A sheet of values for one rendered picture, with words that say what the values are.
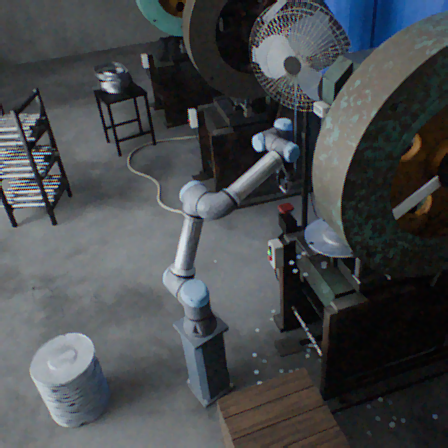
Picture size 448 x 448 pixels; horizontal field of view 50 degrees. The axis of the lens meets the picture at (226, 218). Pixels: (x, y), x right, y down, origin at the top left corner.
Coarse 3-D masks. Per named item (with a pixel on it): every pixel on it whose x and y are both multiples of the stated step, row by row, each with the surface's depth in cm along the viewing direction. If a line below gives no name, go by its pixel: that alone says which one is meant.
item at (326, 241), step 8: (312, 224) 215; (320, 224) 214; (312, 232) 210; (320, 232) 209; (328, 232) 208; (312, 240) 205; (320, 240) 205; (328, 240) 204; (336, 240) 203; (320, 248) 201; (328, 248) 200; (336, 248) 200; (344, 248) 199; (336, 256) 195; (344, 256) 195
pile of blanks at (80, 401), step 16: (96, 368) 224; (64, 384) 211; (80, 384) 215; (96, 384) 225; (48, 400) 219; (64, 400) 216; (80, 400) 220; (96, 400) 228; (64, 416) 224; (80, 416) 226; (96, 416) 231
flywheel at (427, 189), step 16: (432, 128) 137; (416, 144) 142; (432, 144) 141; (400, 160) 142; (416, 160) 142; (432, 160) 142; (400, 176) 144; (416, 176) 146; (432, 176) 145; (400, 192) 148; (416, 192) 143; (432, 192) 152; (400, 208) 144; (432, 208) 156; (400, 224) 156; (416, 224) 158; (432, 224) 160
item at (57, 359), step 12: (60, 336) 232; (72, 336) 231; (84, 336) 230; (48, 348) 227; (60, 348) 226; (72, 348) 225; (84, 348) 225; (36, 360) 221; (48, 360) 221; (60, 360) 219; (72, 360) 219; (84, 360) 219; (36, 372) 216; (48, 372) 215; (60, 372) 215; (72, 372) 214; (48, 384) 210
